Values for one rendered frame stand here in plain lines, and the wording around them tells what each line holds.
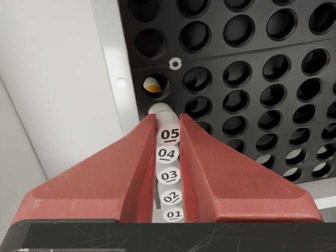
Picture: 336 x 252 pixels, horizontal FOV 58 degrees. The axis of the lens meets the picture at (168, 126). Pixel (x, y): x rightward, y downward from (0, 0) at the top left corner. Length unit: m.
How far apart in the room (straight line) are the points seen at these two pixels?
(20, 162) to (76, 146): 0.04
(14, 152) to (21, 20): 0.08
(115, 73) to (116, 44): 0.02
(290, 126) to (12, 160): 0.16
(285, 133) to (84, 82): 0.12
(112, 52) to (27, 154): 0.09
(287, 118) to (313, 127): 0.02
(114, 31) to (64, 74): 0.05
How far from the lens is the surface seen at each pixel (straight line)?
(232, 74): 0.17
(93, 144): 0.23
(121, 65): 0.18
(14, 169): 0.21
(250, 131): 0.16
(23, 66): 0.20
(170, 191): 0.16
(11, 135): 0.21
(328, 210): 0.51
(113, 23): 0.18
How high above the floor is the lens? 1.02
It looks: 55 degrees down
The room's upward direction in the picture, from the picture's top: 166 degrees clockwise
